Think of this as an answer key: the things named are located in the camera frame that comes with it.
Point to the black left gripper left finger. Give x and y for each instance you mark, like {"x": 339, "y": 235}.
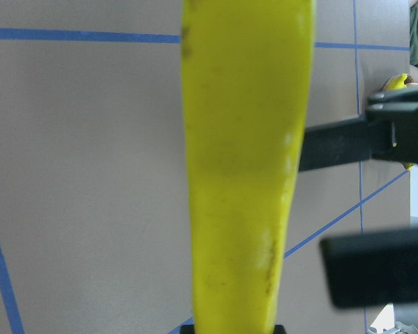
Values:
{"x": 237, "y": 329}

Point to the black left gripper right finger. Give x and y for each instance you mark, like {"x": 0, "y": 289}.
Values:
{"x": 371, "y": 269}

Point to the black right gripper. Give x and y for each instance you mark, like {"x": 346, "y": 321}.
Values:
{"x": 390, "y": 133}

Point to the yellow banana carried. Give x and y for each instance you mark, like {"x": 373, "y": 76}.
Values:
{"x": 245, "y": 72}

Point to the yellow banana middle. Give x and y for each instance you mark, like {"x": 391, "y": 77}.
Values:
{"x": 398, "y": 82}

